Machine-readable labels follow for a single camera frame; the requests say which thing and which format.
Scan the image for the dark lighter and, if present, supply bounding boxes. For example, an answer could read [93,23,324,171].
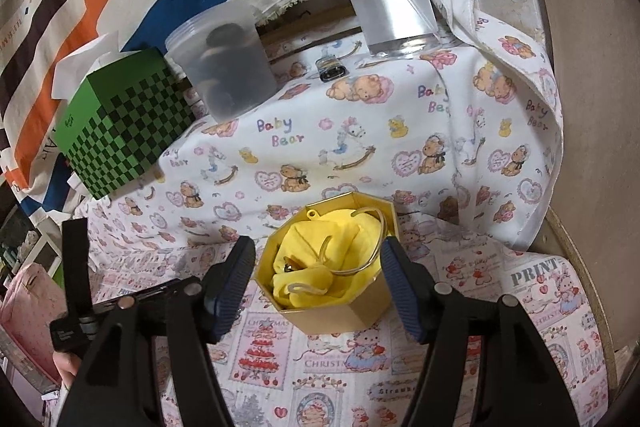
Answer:
[316,49,351,82]

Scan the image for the yellow cloth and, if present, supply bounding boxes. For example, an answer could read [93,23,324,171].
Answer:
[272,207,388,308]

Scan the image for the pink fabric bag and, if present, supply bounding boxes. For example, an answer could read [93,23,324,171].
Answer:
[0,262,66,375]

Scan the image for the gold octagonal jewelry box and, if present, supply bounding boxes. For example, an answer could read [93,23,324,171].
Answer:
[253,192,398,335]

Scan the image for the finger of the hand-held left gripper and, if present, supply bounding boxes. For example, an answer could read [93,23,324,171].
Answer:
[61,219,96,320]

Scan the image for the bear printed cloth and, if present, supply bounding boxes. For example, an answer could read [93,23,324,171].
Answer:
[160,0,563,253]

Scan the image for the gold bangle bracelet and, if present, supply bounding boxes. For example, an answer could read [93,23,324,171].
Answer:
[320,207,389,278]

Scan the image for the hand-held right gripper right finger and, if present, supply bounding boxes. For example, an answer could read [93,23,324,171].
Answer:
[380,237,583,427]

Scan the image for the translucent plastic ring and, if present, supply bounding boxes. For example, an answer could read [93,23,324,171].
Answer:
[280,281,331,303]

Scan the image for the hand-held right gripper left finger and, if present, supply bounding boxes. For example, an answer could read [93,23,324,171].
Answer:
[59,235,257,427]

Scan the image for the pink picture printed cloth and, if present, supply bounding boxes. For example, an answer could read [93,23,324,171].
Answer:
[65,197,608,427]

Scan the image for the dark round discs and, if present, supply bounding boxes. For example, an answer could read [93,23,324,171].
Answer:
[197,23,246,108]

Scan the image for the person's left hand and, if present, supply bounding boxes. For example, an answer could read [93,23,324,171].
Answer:
[52,351,83,390]

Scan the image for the green checkered tissue box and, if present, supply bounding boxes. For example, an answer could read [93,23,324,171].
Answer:
[52,48,197,200]

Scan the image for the white tissue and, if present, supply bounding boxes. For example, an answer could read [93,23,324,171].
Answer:
[51,34,118,100]

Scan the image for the clear plastic container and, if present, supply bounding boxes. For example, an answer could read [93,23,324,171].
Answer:
[165,1,278,118]

